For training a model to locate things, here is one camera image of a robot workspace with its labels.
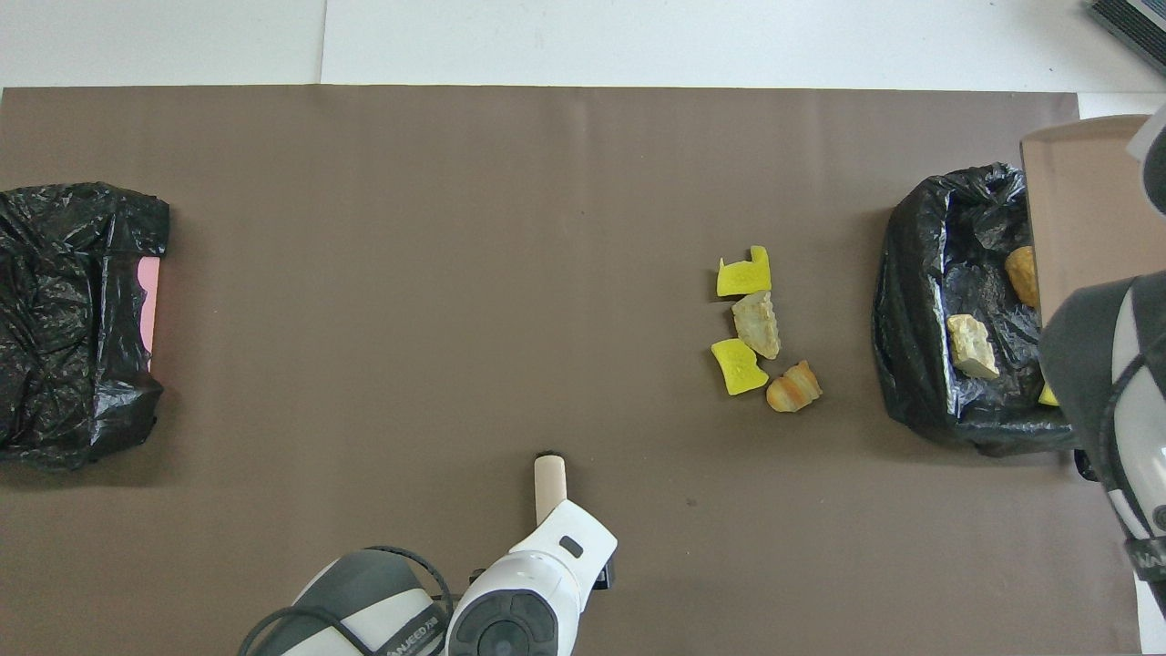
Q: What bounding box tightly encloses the bin lined with black bag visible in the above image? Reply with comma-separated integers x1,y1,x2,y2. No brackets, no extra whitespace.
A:
873,163,1094,456

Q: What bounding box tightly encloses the orange striped croissant toy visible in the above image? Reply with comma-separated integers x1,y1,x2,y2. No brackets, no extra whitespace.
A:
766,361,823,414

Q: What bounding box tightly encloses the brown potato-shaped bread toy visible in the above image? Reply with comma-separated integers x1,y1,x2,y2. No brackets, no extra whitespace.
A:
1005,246,1041,309

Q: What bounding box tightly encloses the brown paper table mat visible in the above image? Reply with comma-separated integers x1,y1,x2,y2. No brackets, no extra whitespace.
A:
0,86,1142,656

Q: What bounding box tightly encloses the tan striped croissant toy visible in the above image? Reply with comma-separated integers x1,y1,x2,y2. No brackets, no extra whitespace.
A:
946,314,1000,380

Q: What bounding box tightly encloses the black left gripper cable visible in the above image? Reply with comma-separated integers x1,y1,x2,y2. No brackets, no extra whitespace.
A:
239,545,456,656

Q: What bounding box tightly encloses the yellow sponge square piece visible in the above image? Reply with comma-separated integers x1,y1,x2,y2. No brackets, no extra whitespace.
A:
711,338,770,396

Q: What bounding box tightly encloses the pale beige rock-like chunk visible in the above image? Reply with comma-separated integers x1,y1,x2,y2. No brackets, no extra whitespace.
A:
731,291,782,360

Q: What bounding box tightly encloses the yellow sponge piece with notch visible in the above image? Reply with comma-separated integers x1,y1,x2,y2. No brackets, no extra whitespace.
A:
716,245,772,298

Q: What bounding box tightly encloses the dark grey ribbed device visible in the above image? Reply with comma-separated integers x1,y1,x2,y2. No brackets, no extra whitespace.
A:
1089,0,1166,78

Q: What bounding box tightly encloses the pale pink hand brush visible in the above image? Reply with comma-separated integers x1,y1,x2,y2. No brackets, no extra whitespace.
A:
533,453,568,527

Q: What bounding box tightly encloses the pink bin with black bag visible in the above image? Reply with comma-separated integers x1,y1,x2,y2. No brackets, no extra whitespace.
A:
0,182,171,472

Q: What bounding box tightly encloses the pale pink plastic dustpan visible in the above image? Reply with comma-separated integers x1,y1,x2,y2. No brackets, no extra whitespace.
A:
1018,114,1158,320

